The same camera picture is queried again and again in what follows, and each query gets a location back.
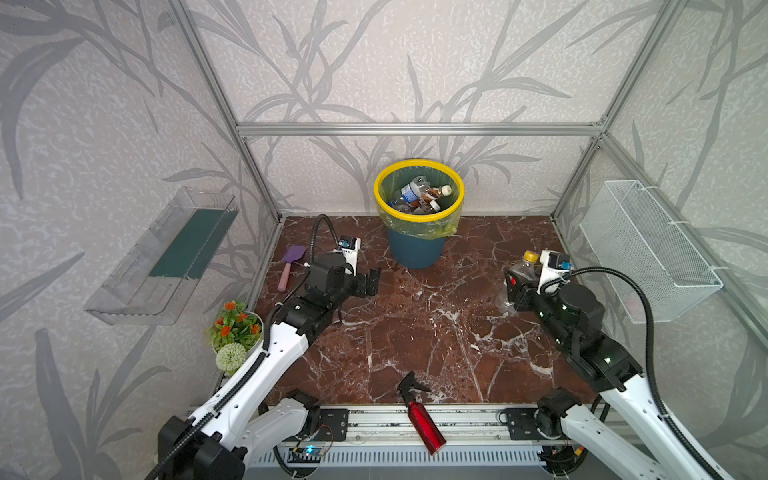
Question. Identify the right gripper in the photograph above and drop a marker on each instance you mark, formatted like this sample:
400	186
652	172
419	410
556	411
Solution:
516	288

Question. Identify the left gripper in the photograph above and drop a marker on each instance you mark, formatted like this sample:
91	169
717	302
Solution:
368	282

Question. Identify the red label bottle yellow cap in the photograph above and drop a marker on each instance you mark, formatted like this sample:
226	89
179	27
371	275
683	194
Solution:
525	267

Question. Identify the blue label water bottle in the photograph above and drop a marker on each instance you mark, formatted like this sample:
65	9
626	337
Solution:
412	193

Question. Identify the brown coffee bottle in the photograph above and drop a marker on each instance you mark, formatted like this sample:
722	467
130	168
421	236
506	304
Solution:
435	193

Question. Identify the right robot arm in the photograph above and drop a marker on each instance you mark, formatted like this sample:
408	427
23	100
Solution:
608	366

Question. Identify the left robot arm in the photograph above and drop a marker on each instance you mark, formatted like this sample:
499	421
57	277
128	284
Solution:
229	431

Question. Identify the yellow-green bin liner bag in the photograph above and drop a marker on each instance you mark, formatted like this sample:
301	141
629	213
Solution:
426	220

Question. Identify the teal bin with yellow rim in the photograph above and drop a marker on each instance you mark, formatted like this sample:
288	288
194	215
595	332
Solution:
415	253

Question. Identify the purple toy shovel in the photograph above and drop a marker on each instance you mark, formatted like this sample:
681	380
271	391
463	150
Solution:
293	254

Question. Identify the artificial flower pot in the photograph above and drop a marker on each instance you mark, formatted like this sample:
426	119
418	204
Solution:
234	334

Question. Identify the red spray bottle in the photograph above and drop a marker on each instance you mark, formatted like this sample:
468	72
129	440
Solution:
418	415

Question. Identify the green circuit board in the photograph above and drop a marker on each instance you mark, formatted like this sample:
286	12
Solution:
309	454

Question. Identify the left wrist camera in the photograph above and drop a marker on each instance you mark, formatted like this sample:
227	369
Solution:
349	247

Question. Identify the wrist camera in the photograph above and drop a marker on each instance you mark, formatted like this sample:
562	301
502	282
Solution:
349	247
554	266

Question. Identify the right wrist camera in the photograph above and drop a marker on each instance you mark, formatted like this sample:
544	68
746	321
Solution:
554	266

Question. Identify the white wire mesh basket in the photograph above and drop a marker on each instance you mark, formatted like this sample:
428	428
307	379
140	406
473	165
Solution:
629	231

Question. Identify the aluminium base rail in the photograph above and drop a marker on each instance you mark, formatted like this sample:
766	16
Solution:
462	423

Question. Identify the clear acrylic wall shelf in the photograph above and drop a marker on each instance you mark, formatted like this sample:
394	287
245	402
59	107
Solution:
158	276

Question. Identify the aluminium frame crossbar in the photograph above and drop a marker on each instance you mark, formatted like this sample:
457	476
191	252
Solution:
419	129

